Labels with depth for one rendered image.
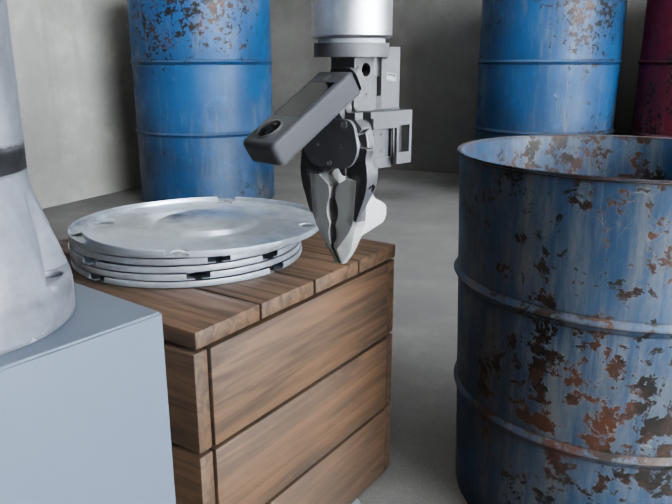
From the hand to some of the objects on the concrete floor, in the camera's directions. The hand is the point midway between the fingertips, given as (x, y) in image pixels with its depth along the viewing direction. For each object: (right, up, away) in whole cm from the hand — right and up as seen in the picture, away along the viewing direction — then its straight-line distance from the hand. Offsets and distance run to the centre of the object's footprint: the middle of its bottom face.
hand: (336, 252), depth 68 cm
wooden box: (-19, -34, +30) cm, 49 cm away
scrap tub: (+37, -34, +31) cm, 58 cm away
